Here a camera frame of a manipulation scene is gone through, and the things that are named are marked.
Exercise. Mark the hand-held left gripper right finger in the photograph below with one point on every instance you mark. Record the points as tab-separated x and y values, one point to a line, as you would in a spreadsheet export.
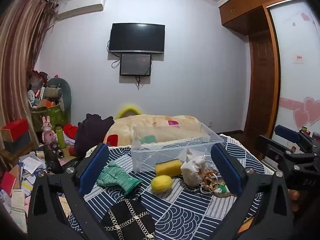
226	173

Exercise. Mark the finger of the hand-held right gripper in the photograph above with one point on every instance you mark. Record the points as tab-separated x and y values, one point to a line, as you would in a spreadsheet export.
272	147
287	133

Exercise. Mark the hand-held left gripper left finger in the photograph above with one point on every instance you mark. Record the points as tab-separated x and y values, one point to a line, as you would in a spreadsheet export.
93	171

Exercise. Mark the green rubber glove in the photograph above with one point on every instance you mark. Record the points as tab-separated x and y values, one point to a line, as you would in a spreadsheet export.
113	177

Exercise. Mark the white cloth pouch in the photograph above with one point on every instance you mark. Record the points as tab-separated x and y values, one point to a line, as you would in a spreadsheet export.
192	171

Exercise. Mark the yellow sponge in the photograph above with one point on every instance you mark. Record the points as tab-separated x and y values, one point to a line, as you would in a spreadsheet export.
168	167

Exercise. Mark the clear plastic storage bin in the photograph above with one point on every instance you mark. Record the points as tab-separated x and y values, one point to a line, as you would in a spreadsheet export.
175	142

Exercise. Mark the yellow lemon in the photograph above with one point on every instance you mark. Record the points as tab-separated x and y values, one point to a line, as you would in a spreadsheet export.
161	183

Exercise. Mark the person's right hand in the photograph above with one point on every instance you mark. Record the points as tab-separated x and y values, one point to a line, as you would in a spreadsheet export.
294	198

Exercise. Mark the dark clothing heap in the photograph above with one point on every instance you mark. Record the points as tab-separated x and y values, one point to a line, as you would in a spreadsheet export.
91	132

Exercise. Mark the red garment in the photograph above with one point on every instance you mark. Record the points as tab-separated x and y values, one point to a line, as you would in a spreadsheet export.
70	131

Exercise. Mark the green bottle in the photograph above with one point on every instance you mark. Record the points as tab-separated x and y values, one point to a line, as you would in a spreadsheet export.
60	137

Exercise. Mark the wooden door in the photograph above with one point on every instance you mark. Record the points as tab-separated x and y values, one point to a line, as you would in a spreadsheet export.
261	87

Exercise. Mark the wooden wardrobe with heart stickers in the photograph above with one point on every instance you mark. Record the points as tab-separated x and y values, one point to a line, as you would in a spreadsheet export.
295	80

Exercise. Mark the blue patterned bed sheet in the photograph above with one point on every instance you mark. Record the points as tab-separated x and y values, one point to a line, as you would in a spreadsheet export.
187	212

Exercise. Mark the pink rabbit figurine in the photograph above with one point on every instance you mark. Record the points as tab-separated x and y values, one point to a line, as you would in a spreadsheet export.
48	133

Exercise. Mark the yellow fuzzy cushion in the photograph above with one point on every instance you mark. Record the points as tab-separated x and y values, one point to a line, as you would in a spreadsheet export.
127	111

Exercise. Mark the cluttered green box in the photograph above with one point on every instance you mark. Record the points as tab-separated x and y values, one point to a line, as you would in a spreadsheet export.
48	116

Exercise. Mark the pile of papers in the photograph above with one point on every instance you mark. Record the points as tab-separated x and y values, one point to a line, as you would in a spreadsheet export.
20	180

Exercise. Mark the beige printed blanket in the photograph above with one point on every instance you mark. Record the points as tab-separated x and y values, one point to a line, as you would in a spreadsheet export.
155	126

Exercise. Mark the grey plush toy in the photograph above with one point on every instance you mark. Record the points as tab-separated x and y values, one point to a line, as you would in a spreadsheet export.
60	92

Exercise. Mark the red box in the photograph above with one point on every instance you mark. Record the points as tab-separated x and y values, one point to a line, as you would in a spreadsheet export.
15	128

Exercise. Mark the striped brown curtain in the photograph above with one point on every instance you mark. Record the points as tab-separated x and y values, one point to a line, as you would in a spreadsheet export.
17	55

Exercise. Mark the white air conditioner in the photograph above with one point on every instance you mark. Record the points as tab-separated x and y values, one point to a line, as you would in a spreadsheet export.
80	11

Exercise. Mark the small wall monitor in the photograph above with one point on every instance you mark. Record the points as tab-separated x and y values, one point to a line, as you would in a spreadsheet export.
135	64

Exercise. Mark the black wall television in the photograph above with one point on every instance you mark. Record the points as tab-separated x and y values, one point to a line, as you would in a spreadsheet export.
137	38

